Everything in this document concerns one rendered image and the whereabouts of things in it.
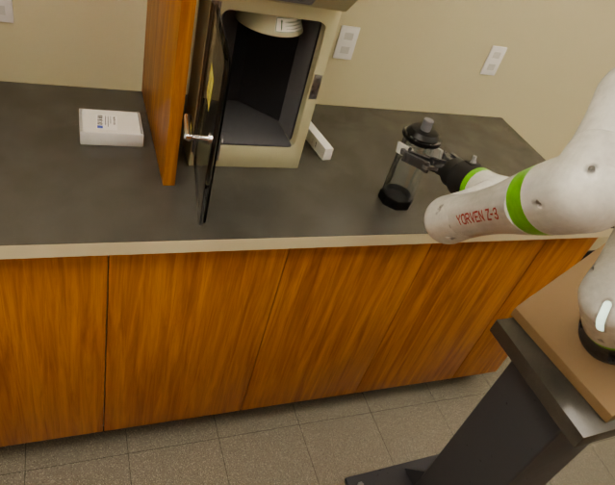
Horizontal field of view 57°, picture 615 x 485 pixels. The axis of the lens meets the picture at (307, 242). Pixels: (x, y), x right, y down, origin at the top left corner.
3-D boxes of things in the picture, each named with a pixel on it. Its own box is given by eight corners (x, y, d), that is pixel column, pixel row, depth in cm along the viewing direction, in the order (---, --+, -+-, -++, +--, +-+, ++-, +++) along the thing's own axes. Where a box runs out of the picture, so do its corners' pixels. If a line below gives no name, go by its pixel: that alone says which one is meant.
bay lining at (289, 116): (188, 96, 166) (202, -29, 143) (270, 102, 176) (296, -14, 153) (202, 141, 149) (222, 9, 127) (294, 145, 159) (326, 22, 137)
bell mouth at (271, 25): (227, 4, 145) (231, -18, 142) (291, 12, 152) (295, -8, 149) (243, 33, 133) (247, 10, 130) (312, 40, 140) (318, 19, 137)
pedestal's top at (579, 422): (671, 420, 131) (682, 410, 128) (573, 447, 118) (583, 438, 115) (580, 316, 152) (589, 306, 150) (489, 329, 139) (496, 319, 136)
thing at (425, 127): (398, 131, 153) (406, 110, 149) (426, 133, 157) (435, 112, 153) (413, 149, 147) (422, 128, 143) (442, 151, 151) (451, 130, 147)
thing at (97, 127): (79, 120, 156) (78, 108, 153) (139, 124, 162) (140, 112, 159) (80, 144, 148) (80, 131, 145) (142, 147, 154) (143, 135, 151)
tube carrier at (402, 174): (372, 186, 166) (397, 122, 152) (403, 186, 170) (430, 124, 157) (387, 209, 159) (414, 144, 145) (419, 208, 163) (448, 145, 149)
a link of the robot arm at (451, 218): (576, 220, 94) (553, 158, 94) (519, 244, 91) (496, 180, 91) (469, 236, 129) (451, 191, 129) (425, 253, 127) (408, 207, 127)
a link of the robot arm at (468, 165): (453, 207, 133) (484, 207, 137) (468, 160, 128) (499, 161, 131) (439, 196, 138) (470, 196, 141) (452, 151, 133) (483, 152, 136)
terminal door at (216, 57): (195, 154, 149) (217, 1, 124) (201, 229, 127) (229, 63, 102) (192, 153, 149) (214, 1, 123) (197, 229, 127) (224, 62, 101)
